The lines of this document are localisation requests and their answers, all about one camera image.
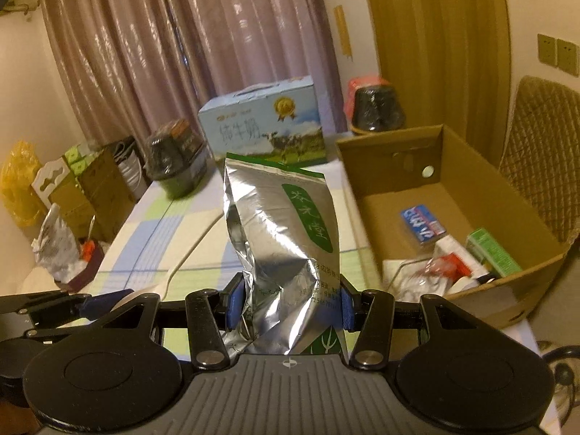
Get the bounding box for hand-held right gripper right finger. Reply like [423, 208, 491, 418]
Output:
[337, 276, 488, 370]

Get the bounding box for blue milk carton box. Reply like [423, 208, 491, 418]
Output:
[198, 75, 327, 166]

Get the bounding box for stacked white bowls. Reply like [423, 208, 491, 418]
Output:
[113, 138, 153, 203]

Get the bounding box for wall socket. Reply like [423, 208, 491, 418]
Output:
[556, 38, 579, 76]
[538, 33, 558, 65]

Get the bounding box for mauve curtain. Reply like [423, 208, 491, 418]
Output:
[38, 0, 351, 156]

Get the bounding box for white medicine box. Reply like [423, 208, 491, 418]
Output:
[434, 235, 484, 277]

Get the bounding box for green medicine box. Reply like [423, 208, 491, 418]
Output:
[466, 229, 523, 278]

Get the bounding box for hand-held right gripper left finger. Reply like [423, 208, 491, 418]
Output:
[91, 281, 248, 370]

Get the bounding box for white plastic spoon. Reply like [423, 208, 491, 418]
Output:
[120, 211, 227, 306]

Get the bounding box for wooden door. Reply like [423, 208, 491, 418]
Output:
[360, 0, 520, 146]

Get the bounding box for brown cardboard storage box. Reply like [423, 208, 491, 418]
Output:
[50, 147, 141, 242]

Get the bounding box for quilted chair back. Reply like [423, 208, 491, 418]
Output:
[498, 76, 580, 246]

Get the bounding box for checked cloth desktop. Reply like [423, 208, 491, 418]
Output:
[91, 133, 538, 363]

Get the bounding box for wooden wall strips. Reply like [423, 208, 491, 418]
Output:
[333, 4, 355, 60]

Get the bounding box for wrapped black bowl stack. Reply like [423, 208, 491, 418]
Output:
[144, 119, 208, 199]

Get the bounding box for blue medicine box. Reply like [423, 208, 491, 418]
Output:
[400, 204, 447, 247]

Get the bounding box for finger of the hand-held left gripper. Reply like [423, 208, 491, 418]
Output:
[0, 289, 135, 328]

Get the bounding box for red sachet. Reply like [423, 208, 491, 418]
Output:
[430, 255, 468, 282]

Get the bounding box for yellow plastic bag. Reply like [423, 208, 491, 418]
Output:
[0, 140, 44, 228]

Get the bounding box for green tissue packs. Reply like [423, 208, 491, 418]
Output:
[63, 142, 99, 175]

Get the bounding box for clear plastic container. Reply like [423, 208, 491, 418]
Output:
[383, 258, 454, 302]

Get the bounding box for red and black package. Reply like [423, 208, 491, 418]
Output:
[352, 84, 407, 133]

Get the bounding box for crumpled white snack bag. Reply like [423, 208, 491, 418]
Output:
[32, 204, 80, 282]

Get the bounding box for silver foil bag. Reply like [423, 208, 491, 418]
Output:
[222, 152, 349, 356]

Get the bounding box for white carved chair back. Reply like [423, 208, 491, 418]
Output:
[31, 158, 74, 206]

